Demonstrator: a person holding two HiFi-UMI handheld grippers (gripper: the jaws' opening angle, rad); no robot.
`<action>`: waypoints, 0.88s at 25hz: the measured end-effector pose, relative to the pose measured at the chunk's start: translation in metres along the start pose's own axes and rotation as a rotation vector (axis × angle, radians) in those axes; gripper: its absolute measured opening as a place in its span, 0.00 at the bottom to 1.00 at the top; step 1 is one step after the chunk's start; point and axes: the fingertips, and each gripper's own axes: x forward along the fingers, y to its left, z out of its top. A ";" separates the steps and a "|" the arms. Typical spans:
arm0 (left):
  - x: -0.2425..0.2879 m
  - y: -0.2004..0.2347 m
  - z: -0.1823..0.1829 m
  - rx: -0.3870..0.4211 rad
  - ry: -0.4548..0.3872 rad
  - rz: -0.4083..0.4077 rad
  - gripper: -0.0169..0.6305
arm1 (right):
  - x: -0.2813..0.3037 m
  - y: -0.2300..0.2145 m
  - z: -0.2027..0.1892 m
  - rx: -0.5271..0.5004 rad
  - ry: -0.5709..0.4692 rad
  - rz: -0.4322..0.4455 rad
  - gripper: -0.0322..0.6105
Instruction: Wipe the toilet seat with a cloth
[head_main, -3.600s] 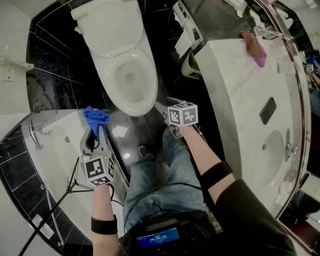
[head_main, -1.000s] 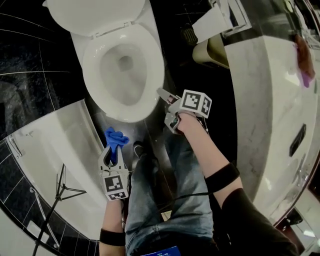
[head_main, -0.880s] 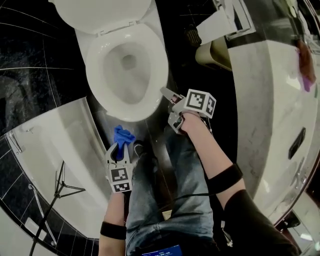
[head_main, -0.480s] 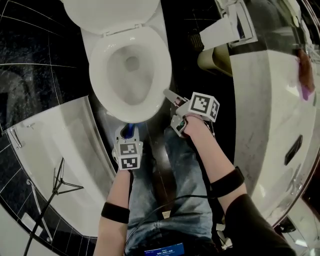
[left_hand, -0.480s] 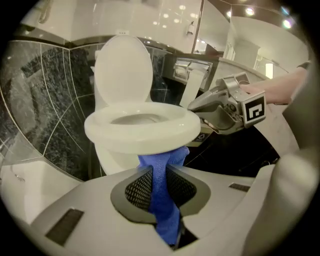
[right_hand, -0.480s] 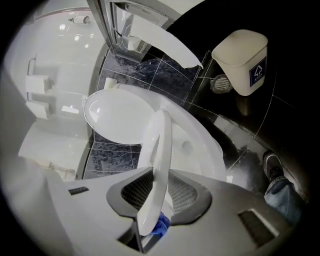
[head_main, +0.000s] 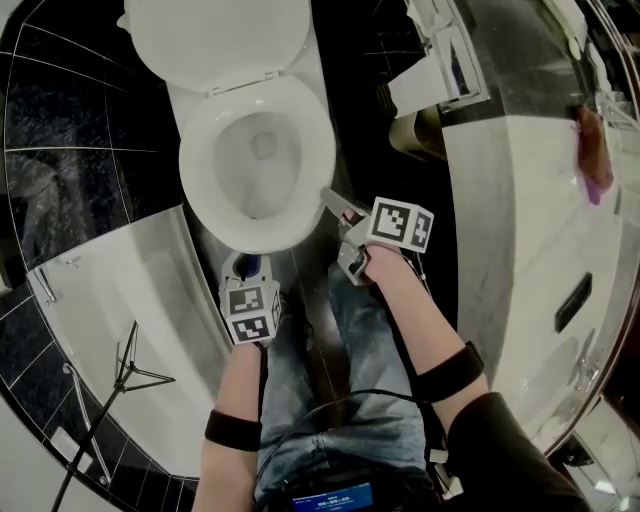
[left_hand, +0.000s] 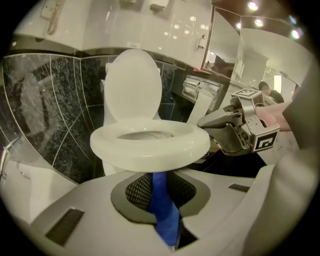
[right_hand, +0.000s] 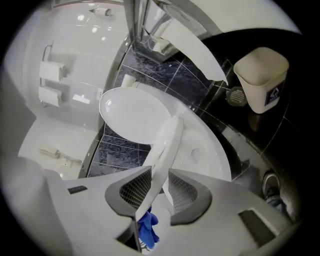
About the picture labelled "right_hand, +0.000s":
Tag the white phone wall plate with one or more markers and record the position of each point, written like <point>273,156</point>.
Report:
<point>67,163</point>

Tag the beige wall telephone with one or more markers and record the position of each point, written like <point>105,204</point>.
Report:
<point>52,152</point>

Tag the person's blue jeans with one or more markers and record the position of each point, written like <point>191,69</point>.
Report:
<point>278,205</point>

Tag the blue cloth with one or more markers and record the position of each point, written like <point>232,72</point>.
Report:
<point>147,230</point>

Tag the white toilet bowl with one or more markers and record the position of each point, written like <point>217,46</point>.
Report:
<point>207,155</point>

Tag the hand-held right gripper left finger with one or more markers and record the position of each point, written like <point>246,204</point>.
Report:
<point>100,205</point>

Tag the person's left shoe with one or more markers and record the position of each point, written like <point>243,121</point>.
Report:
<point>271,183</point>

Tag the white wall switch plate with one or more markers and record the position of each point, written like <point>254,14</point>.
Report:
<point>99,93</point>

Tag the white toilet lid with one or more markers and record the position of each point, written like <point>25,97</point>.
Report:
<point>132,115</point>

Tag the cream waste bin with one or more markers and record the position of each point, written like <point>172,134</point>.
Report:
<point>260,82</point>

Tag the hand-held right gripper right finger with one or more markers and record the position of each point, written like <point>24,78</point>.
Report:
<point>225,212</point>

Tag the round metal floor drain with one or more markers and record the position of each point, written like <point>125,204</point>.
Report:
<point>235,95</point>

